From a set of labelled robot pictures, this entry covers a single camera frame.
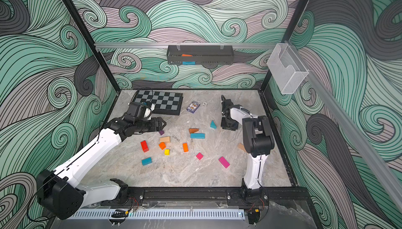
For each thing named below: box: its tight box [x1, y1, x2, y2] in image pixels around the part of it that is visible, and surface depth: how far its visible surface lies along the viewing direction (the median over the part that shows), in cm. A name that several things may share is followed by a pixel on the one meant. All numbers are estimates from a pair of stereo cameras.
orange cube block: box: [158, 141, 166, 151], surface depth 91 cm
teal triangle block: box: [209, 119, 218, 130], surface depth 103 cm
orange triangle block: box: [188, 128, 199, 134], surface depth 99 cm
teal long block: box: [190, 132, 206, 140], surface depth 97 cm
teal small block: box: [141, 156, 153, 166], surface depth 87 cm
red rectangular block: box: [140, 140, 150, 153], surface depth 90 cm
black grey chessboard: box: [133, 89, 184, 116], surface depth 113 cm
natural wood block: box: [159, 135, 171, 143], surface depth 94 cm
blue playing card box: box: [186, 100, 201, 114], surface depth 109 cm
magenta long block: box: [218, 156, 230, 169], surface depth 87 cm
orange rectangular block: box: [182, 142, 189, 153], surface depth 92 cm
